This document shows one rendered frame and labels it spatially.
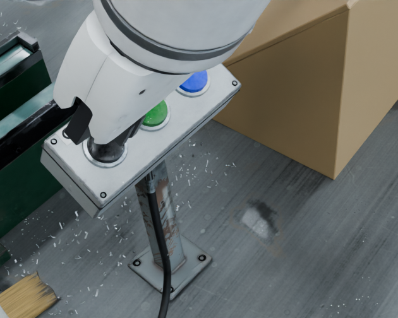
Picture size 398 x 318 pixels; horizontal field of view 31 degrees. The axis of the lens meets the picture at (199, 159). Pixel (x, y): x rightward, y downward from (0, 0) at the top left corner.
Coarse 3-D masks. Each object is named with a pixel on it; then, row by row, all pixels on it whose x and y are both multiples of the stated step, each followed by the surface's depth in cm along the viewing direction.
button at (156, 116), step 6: (162, 102) 59; (156, 108) 59; (162, 108) 59; (150, 114) 59; (156, 114) 59; (162, 114) 59; (144, 120) 58; (150, 120) 58; (156, 120) 59; (162, 120) 59; (150, 126) 59
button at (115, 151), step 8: (88, 144) 56; (96, 144) 56; (104, 144) 57; (112, 144) 57; (88, 152) 57; (96, 152) 56; (104, 152) 56; (112, 152) 57; (120, 152) 57; (104, 160) 56; (112, 160) 57
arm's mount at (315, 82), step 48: (288, 0) 90; (336, 0) 70; (384, 0) 73; (240, 48) 85; (288, 48) 75; (336, 48) 71; (384, 48) 80; (240, 96) 87; (288, 96) 81; (336, 96) 76; (384, 96) 88; (288, 144) 87; (336, 144) 81
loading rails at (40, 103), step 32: (0, 64) 87; (32, 64) 89; (0, 96) 88; (32, 96) 92; (0, 128) 80; (32, 128) 80; (0, 160) 78; (32, 160) 82; (0, 192) 81; (32, 192) 85; (0, 224) 84; (0, 256) 81
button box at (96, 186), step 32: (192, 96) 61; (224, 96) 62; (64, 128) 57; (160, 128) 59; (192, 128) 60; (64, 160) 56; (96, 160) 56; (128, 160) 58; (160, 160) 62; (96, 192) 56
